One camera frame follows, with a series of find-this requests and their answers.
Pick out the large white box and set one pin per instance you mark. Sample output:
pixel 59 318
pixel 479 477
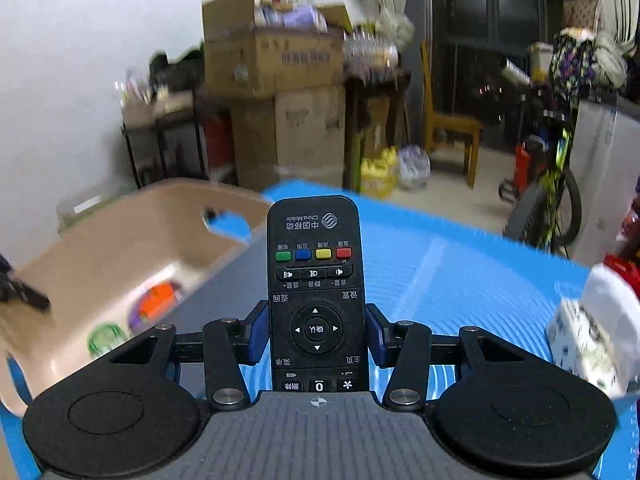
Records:
pixel 607 180

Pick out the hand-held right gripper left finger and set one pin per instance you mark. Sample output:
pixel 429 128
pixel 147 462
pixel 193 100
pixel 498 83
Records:
pixel 257 334

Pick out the yellow plastic bag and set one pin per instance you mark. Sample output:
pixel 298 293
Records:
pixel 377 175

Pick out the purple object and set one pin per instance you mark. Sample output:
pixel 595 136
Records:
pixel 139 317

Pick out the floral cloth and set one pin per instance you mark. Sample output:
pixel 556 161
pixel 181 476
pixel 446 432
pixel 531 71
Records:
pixel 575 65

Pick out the group of clear bottles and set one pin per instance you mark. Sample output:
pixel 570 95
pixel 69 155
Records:
pixel 372 50

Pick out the black metal rack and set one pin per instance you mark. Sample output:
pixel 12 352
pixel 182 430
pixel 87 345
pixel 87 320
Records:
pixel 160 145

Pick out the orange toy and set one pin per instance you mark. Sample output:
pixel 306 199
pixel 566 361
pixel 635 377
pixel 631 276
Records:
pixel 161 300

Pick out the wooden chair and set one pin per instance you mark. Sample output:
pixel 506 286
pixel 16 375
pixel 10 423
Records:
pixel 452 125

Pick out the white plastic bag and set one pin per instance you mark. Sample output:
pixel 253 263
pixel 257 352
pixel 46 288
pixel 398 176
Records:
pixel 414 167

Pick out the red bag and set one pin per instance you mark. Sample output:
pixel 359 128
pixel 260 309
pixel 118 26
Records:
pixel 627 255

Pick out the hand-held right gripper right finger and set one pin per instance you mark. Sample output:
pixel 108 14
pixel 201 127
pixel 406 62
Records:
pixel 376 335

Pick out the closed cardboard box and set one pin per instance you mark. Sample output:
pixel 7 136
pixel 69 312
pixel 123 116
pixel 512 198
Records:
pixel 305 135

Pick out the green black bicycle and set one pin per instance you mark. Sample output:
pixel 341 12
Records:
pixel 545 195

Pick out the green round object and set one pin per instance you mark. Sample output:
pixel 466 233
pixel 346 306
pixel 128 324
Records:
pixel 106 341

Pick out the white printed tissue pack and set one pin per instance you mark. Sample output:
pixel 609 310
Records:
pixel 595 330

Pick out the open cardboard box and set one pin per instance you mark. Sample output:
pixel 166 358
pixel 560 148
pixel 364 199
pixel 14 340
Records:
pixel 270 55

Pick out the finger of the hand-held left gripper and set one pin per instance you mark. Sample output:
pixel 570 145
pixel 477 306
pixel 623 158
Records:
pixel 22 290

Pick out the dark wooden table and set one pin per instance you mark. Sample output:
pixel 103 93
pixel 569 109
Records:
pixel 377 110

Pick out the black remote control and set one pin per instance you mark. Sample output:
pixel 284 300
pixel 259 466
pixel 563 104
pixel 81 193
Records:
pixel 315 270

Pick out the red container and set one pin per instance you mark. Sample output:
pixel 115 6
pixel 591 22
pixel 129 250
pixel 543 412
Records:
pixel 219 142

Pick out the beige plastic bin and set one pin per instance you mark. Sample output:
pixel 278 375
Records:
pixel 100 240

